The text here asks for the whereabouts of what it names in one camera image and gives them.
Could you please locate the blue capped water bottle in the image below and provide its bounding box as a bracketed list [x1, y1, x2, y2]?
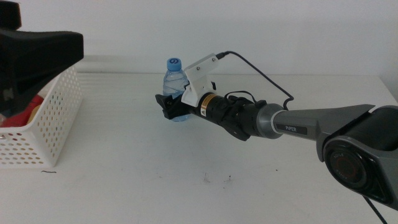
[162, 57, 191, 123]

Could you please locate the thick black right camera cable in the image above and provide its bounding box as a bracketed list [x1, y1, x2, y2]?
[216, 50, 389, 224]

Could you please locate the grey wall rail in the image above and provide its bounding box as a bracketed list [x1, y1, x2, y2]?
[74, 55, 169, 74]

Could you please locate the white perforated plastic basket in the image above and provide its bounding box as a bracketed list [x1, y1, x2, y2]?
[0, 65, 84, 169]

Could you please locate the thin black right gripper cable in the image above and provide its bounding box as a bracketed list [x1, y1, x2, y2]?
[223, 90, 259, 105]

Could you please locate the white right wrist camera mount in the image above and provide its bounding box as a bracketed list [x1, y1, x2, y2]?
[180, 53, 220, 108]

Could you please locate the red cola can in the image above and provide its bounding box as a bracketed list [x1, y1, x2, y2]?
[0, 95, 44, 128]

